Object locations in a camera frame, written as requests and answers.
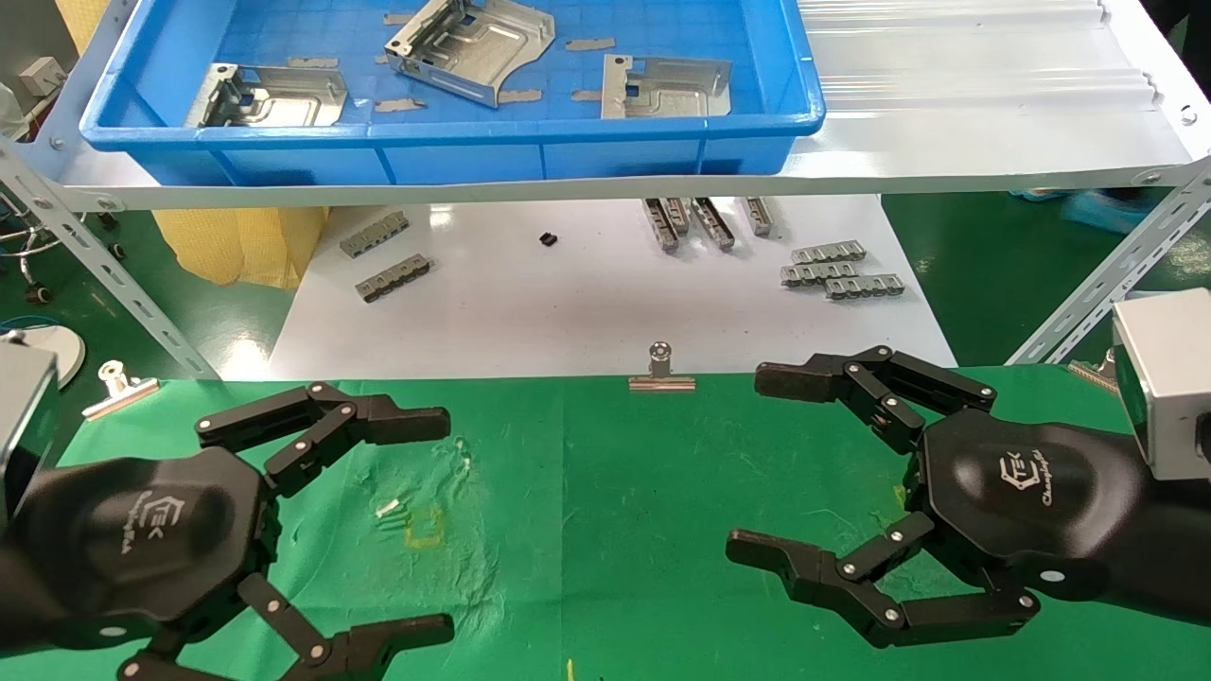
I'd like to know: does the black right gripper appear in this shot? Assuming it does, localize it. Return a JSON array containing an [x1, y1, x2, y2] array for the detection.
[[726, 345, 1149, 650]]

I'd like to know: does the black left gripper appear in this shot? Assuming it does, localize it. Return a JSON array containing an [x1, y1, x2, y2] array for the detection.
[[14, 381, 456, 681]]

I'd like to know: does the stamped sheet metal part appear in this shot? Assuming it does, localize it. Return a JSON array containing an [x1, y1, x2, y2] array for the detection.
[[601, 53, 734, 120], [184, 62, 349, 129], [383, 0, 557, 110]]

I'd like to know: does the silver binder clip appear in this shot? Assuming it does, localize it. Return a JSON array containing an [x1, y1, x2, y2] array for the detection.
[[1069, 350, 1124, 393], [628, 341, 697, 393], [81, 360, 160, 422]]

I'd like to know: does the green cloth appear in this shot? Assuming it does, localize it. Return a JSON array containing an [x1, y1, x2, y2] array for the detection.
[[0, 364, 1211, 681]]

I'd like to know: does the white flat board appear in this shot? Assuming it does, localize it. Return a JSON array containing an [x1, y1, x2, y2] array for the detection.
[[268, 194, 958, 381]]

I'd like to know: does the yellow mesh bag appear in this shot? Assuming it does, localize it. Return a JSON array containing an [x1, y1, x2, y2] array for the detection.
[[151, 206, 329, 290]]

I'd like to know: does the perforated steel angle strut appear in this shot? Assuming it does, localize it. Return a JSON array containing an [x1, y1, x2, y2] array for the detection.
[[1005, 156, 1211, 367], [0, 137, 221, 381]]

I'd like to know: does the white round disc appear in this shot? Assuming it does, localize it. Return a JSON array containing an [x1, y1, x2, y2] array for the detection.
[[0, 324, 86, 389]]

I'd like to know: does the white metal shelf board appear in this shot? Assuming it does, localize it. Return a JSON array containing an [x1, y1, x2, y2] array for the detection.
[[33, 0, 1211, 212]]

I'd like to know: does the blue plastic bin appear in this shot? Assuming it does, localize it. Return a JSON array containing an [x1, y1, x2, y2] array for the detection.
[[79, 0, 827, 187]]

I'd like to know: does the white corrugated sheet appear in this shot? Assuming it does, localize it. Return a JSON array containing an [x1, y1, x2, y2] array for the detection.
[[799, 0, 1163, 97]]

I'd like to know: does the small grey box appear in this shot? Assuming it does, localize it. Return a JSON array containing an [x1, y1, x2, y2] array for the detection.
[[17, 57, 67, 97]]

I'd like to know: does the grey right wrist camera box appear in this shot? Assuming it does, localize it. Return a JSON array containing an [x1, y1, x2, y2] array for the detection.
[[1111, 288, 1211, 481]]

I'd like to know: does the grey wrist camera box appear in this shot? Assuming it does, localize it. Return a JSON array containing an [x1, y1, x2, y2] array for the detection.
[[0, 333, 61, 529], [1111, 288, 1211, 481]]

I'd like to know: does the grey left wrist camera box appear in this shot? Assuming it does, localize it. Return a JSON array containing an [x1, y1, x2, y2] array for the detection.
[[0, 333, 61, 529]]

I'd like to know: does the bundle of thin cables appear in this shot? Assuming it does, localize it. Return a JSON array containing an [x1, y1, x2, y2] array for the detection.
[[0, 210, 65, 285]]

